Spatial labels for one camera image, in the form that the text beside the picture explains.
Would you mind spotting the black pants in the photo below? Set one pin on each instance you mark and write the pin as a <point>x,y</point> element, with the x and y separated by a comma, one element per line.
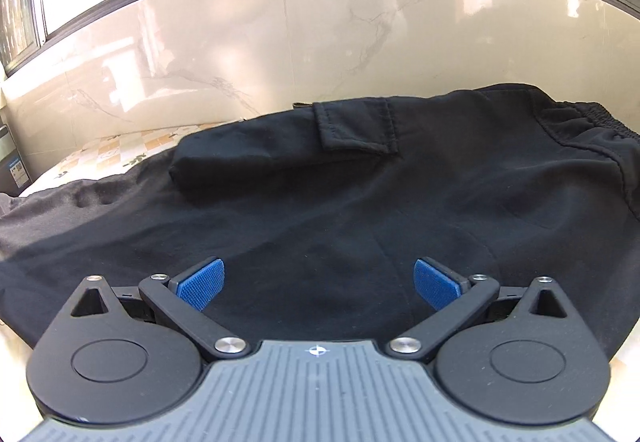
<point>350,202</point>

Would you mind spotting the checkered patterned tablecloth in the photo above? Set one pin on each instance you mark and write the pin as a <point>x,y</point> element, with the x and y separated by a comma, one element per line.
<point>115,154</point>

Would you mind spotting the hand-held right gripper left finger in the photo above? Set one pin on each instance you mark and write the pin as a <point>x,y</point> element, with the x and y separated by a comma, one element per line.
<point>200,284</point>

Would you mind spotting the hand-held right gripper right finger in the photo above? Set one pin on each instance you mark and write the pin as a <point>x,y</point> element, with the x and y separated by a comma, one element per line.
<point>436,284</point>

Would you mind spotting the silver washing machine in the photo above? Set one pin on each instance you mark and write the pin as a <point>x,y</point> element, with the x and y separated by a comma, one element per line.
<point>12,161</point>

